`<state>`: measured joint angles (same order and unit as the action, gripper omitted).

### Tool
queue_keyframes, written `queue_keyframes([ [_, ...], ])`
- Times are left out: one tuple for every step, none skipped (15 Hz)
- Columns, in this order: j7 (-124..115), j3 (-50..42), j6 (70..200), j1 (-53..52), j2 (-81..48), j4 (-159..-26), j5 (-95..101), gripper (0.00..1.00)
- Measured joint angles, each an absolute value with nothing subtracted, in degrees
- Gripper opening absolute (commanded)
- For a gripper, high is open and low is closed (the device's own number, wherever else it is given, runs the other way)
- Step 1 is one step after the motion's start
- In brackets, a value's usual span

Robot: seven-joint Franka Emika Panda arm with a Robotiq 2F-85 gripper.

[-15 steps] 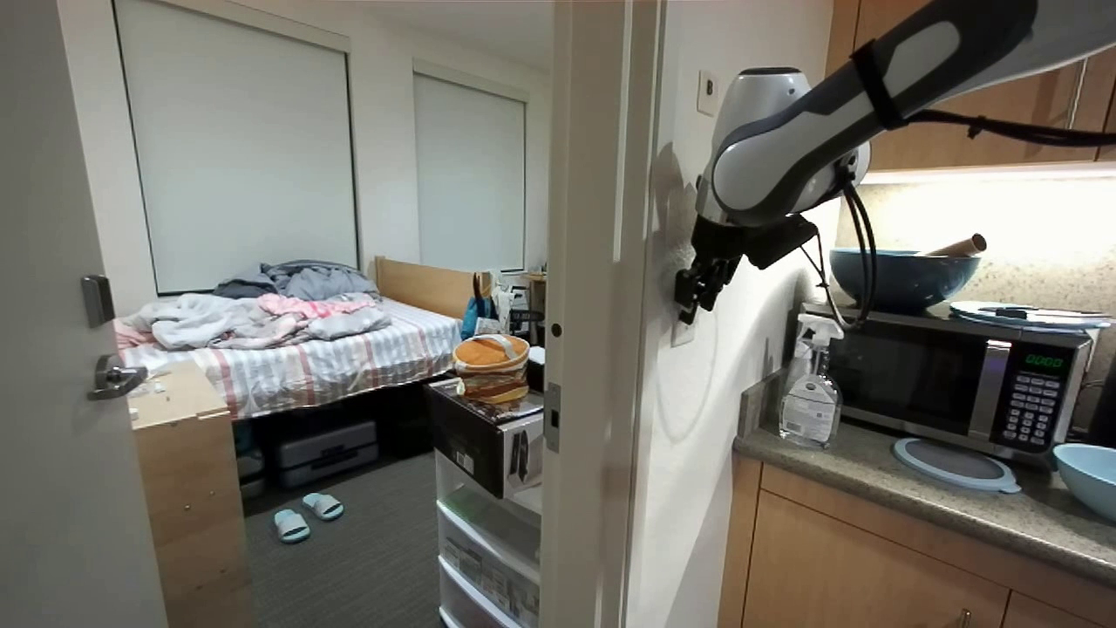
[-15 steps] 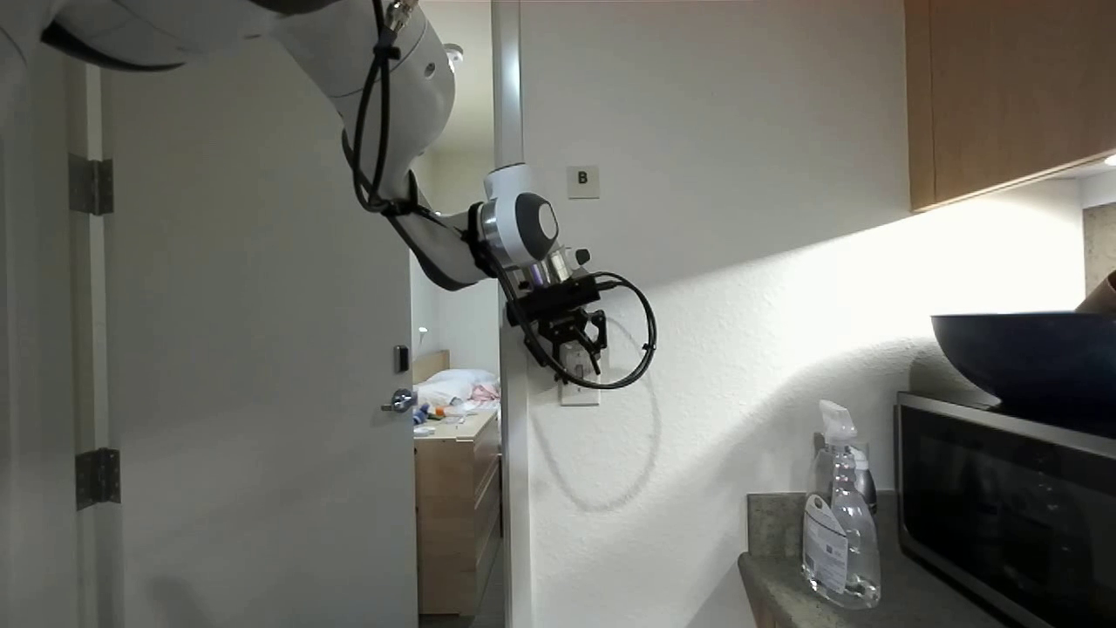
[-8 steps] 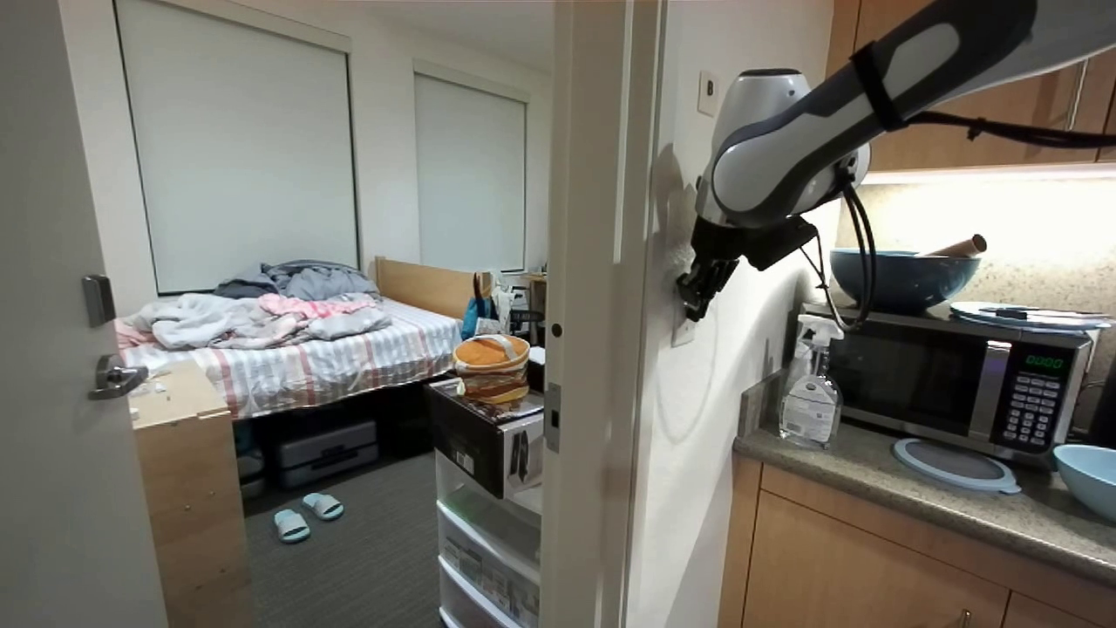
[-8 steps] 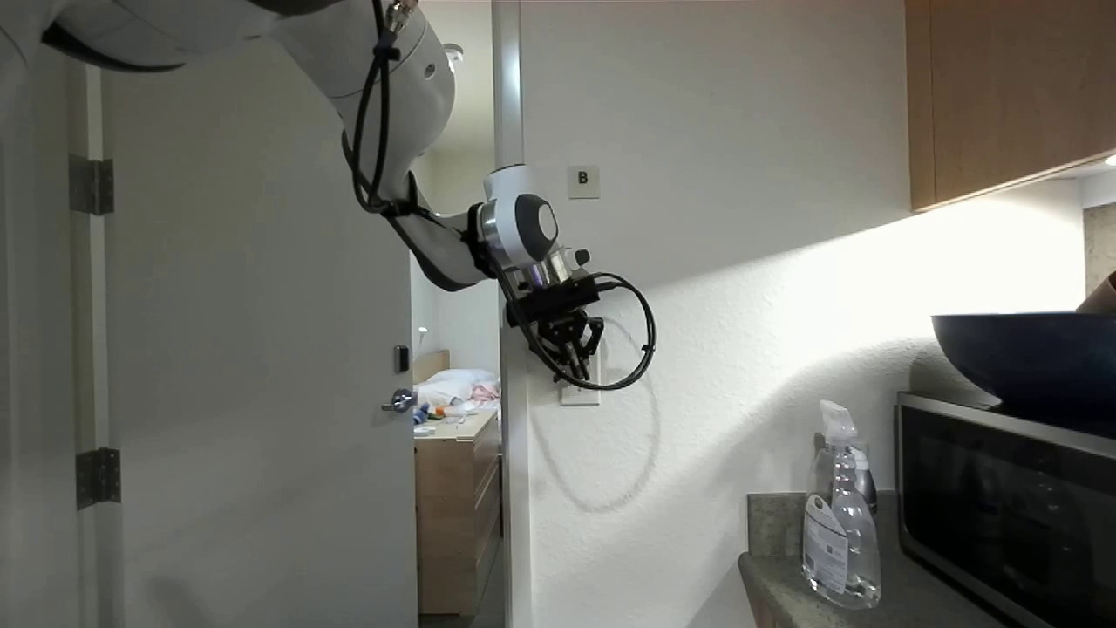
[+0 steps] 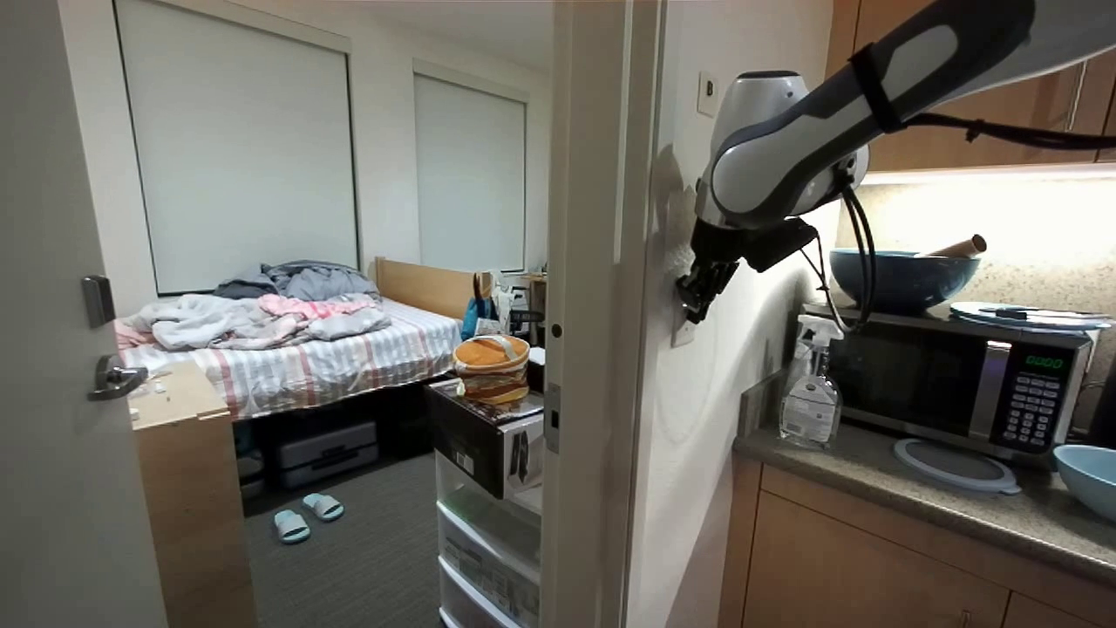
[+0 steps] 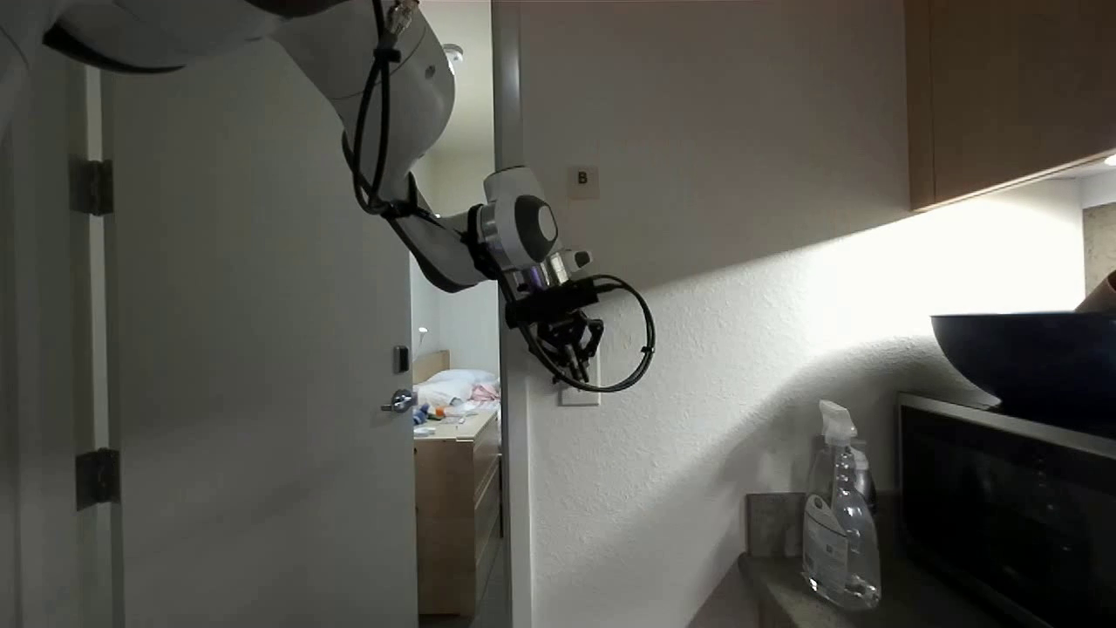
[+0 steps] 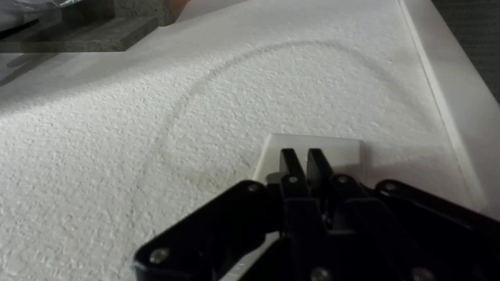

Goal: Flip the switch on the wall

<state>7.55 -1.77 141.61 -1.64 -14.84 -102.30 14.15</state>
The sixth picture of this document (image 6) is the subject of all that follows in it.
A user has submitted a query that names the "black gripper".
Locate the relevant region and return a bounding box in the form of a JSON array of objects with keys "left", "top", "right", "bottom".
[{"left": 524, "top": 305, "right": 609, "bottom": 390}]

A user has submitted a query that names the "light wooden dresser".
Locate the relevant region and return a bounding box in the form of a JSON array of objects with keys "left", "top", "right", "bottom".
[{"left": 410, "top": 409, "right": 506, "bottom": 622}]

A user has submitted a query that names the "clear spray bottle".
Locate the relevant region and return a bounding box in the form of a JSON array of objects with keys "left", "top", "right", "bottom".
[{"left": 798, "top": 399, "right": 886, "bottom": 616}]

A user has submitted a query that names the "grey room door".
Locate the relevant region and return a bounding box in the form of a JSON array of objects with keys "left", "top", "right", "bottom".
[{"left": 99, "top": 31, "right": 421, "bottom": 628}]

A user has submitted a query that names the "black and silver microwave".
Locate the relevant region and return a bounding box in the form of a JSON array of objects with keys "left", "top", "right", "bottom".
[{"left": 893, "top": 390, "right": 1116, "bottom": 628}]

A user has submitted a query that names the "dark blue bowl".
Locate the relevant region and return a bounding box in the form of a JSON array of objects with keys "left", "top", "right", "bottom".
[{"left": 927, "top": 311, "right": 1116, "bottom": 441}]

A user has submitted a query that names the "dark door hinge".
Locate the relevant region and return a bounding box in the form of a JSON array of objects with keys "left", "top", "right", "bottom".
[
  {"left": 72, "top": 447, "right": 126, "bottom": 512},
  {"left": 65, "top": 153, "right": 119, "bottom": 215}
]

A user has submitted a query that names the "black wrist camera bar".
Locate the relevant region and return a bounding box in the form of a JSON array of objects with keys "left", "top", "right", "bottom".
[{"left": 503, "top": 276, "right": 603, "bottom": 336}]

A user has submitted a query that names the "small beige wall plate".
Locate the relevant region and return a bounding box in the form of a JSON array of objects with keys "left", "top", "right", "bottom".
[{"left": 560, "top": 163, "right": 603, "bottom": 206}]

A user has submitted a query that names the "metal door handle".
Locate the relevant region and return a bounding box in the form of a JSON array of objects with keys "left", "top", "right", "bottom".
[{"left": 376, "top": 386, "right": 421, "bottom": 421}]

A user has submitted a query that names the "wooden wall cabinet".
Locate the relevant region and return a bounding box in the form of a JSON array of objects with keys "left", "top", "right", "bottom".
[{"left": 903, "top": 0, "right": 1116, "bottom": 215}]

